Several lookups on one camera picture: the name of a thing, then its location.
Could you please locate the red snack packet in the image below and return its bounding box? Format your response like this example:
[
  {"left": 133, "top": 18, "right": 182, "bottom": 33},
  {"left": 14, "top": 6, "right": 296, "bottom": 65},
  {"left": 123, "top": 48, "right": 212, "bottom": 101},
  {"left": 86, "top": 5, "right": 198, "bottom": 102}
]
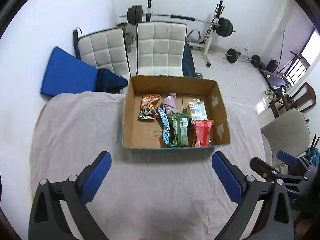
[{"left": 191, "top": 120, "right": 214, "bottom": 147}]

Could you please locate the yellow tissue pack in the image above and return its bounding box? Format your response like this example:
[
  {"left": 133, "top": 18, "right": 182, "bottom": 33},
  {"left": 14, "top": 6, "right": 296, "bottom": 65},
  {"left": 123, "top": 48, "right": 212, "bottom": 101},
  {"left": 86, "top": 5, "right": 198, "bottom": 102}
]
[{"left": 188, "top": 102, "right": 208, "bottom": 121}]

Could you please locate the green snack packet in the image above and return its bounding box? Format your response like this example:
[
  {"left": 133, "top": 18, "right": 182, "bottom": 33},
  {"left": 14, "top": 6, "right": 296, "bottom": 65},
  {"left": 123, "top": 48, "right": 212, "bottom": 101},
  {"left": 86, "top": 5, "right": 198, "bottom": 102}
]
[{"left": 167, "top": 113, "right": 190, "bottom": 148}]

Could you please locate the blue snack packet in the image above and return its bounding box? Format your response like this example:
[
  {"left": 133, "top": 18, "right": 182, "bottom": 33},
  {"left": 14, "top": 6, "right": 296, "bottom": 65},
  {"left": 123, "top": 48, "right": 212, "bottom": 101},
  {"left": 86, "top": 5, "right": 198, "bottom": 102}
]
[{"left": 157, "top": 107, "right": 170, "bottom": 147}]

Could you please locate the lilac cloth bundle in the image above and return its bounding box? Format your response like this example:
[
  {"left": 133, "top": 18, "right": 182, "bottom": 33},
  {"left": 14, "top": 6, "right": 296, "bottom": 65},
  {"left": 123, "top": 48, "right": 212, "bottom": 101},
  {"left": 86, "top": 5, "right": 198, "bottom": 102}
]
[{"left": 161, "top": 93, "right": 182, "bottom": 115}]

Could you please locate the orange panda snack packet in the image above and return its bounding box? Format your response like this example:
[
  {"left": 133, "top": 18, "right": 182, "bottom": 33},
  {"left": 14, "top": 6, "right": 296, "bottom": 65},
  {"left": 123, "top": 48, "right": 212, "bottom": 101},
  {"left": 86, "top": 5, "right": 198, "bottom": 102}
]
[{"left": 138, "top": 94, "right": 162, "bottom": 120}]

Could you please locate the grey chair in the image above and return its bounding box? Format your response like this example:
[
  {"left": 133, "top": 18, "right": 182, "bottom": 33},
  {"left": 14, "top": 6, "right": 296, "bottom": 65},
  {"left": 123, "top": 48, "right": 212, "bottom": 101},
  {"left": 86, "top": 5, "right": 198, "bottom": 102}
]
[{"left": 260, "top": 109, "right": 310, "bottom": 167}]

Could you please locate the brown wooden chair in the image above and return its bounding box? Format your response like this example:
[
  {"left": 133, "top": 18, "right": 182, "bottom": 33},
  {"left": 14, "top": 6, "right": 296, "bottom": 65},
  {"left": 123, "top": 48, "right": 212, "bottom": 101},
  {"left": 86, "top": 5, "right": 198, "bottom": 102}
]
[{"left": 268, "top": 82, "right": 317, "bottom": 118}]

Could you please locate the black treadmill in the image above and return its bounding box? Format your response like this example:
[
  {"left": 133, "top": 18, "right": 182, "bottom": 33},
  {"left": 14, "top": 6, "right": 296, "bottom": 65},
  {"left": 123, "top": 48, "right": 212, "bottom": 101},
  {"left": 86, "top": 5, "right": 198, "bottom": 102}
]
[{"left": 259, "top": 63, "right": 291, "bottom": 90}]

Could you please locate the grey table cloth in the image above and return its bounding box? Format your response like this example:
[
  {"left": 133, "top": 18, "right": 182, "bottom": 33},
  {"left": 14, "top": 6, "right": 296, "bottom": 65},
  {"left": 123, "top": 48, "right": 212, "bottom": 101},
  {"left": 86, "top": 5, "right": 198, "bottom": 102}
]
[{"left": 30, "top": 90, "right": 268, "bottom": 240}]

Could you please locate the chrome dumbbell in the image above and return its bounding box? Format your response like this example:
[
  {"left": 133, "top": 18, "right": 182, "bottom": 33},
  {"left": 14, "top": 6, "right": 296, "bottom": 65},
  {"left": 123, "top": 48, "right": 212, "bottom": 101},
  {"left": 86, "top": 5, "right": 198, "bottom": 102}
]
[{"left": 196, "top": 73, "right": 203, "bottom": 79}]

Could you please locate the floor barbell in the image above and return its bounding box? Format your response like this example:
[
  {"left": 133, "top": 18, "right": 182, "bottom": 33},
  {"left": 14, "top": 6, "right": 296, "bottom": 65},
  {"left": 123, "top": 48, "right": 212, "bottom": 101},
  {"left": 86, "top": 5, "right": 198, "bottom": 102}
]
[{"left": 225, "top": 48, "right": 261, "bottom": 68}]

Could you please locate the cardboard milk carton box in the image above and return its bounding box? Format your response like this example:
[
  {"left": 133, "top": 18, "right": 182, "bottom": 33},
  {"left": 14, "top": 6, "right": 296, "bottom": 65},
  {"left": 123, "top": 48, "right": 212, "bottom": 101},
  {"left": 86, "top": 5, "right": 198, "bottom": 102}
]
[{"left": 122, "top": 75, "right": 231, "bottom": 150}]

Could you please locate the blue black weight bench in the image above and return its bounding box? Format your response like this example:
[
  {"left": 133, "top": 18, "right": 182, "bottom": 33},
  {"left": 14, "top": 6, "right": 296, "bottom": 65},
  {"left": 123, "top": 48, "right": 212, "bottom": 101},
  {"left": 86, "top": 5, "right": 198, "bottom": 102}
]
[{"left": 182, "top": 43, "right": 196, "bottom": 77}]

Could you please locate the white weight rack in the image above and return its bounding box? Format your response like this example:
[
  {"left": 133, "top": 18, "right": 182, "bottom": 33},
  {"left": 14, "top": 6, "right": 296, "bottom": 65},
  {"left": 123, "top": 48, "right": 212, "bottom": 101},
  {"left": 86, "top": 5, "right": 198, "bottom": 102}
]
[{"left": 187, "top": 0, "right": 224, "bottom": 67}]

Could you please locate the blue foam mat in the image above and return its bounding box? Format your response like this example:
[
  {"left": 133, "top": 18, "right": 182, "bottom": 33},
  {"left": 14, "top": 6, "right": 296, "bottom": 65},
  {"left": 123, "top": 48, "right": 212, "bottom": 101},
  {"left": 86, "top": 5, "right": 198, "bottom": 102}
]
[{"left": 40, "top": 46, "right": 98, "bottom": 96}]

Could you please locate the dark blue cloth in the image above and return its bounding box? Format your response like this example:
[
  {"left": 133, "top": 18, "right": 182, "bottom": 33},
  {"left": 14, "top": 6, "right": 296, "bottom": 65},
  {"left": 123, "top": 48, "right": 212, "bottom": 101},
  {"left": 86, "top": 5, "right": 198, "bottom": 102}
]
[{"left": 95, "top": 69, "right": 128, "bottom": 94}]

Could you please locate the right white quilted chair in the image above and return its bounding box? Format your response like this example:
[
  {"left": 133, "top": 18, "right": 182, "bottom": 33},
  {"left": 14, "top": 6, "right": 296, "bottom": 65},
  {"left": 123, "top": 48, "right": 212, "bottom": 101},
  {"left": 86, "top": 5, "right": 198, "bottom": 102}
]
[{"left": 136, "top": 21, "right": 187, "bottom": 77}]

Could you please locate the white quilted chair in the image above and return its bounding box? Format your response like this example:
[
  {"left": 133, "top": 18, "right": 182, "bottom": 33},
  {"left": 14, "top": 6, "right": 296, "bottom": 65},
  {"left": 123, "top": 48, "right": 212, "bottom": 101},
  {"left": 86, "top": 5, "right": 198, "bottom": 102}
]
[
  {"left": 73, "top": 28, "right": 131, "bottom": 80},
  {"left": 136, "top": 21, "right": 187, "bottom": 77}
]

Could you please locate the left white quilted chair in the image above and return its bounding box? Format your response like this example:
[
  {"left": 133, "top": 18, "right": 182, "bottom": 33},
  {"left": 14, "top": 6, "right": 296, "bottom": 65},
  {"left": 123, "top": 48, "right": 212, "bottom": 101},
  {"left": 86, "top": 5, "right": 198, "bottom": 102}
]
[{"left": 73, "top": 28, "right": 131, "bottom": 80}]

